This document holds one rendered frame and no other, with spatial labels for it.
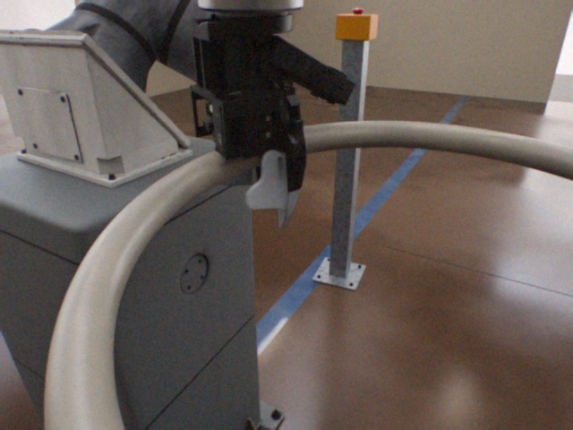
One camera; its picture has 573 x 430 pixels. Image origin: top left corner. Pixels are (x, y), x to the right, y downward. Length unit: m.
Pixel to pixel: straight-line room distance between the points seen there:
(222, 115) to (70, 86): 0.38
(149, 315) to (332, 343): 0.96
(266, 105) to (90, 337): 0.24
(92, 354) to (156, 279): 0.49
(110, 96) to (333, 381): 1.12
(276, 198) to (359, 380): 1.12
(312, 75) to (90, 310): 0.28
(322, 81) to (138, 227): 0.23
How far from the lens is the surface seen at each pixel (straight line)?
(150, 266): 0.69
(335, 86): 0.43
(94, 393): 0.21
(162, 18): 0.79
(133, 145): 0.70
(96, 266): 0.27
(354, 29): 1.51
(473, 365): 1.63
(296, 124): 0.39
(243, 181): 0.47
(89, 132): 0.69
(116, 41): 0.75
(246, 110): 0.36
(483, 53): 6.41
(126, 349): 0.72
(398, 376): 1.51
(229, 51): 0.37
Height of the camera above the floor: 1.10
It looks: 27 degrees down
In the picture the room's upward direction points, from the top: straight up
